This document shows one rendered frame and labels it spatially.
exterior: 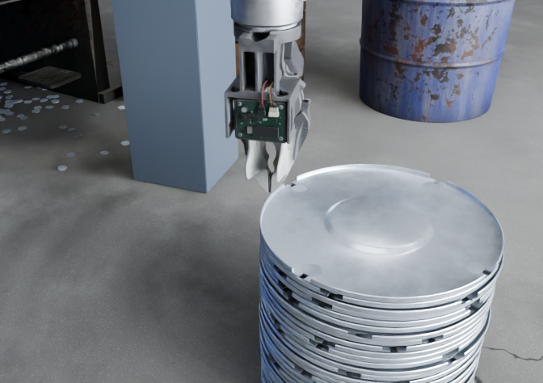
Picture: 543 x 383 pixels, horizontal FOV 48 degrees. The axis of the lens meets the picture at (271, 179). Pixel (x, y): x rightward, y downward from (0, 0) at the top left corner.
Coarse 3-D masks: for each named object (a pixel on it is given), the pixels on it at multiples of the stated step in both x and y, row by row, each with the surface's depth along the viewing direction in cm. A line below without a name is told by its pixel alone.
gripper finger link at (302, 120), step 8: (304, 104) 69; (304, 112) 69; (296, 120) 69; (304, 120) 69; (296, 128) 70; (304, 128) 70; (296, 136) 70; (304, 136) 71; (296, 144) 71; (296, 152) 72
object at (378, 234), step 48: (288, 192) 81; (336, 192) 81; (384, 192) 81; (432, 192) 81; (288, 240) 71; (336, 240) 71; (384, 240) 70; (432, 240) 71; (480, 240) 71; (336, 288) 62; (384, 288) 63; (432, 288) 63
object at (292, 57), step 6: (288, 42) 65; (294, 42) 66; (288, 48) 65; (294, 48) 66; (288, 54) 65; (294, 54) 66; (300, 54) 72; (288, 60) 66; (294, 60) 67; (300, 60) 72; (288, 66) 70; (294, 66) 70; (300, 66) 73; (300, 72) 74
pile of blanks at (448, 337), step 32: (288, 288) 70; (480, 288) 66; (288, 320) 69; (320, 320) 66; (352, 320) 64; (384, 320) 64; (416, 320) 64; (448, 320) 64; (480, 320) 69; (288, 352) 71; (320, 352) 68; (352, 352) 66; (384, 352) 66; (416, 352) 65; (448, 352) 69; (480, 352) 76
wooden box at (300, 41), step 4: (304, 4) 178; (304, 8) 178; (304, 12) 180; (304, 16) 180; (300, 20) 177; (304, 20) 181; (304, 24) 182; (304, 28) 182; (304, 32) 183; (304, 36) 184; (236, 40) 151; (296, 40) 177; (300, 40) 180; (304, 40) 184; (236, 44) 152; (300, 44) 181; (304, 44) 185; (236, 48) 152; (300, 48) 182; (304, 48) 186; (236, 52) 153; (304, 52) 186; (236, 56) 153; (304, 56) 187; (236, 60) 154; (304, 60) 188; (236, 64) 154; (304, 64) 189; (236, 68) 155; (304, 68) 189; (236, 72) 156; (236, 76) 156
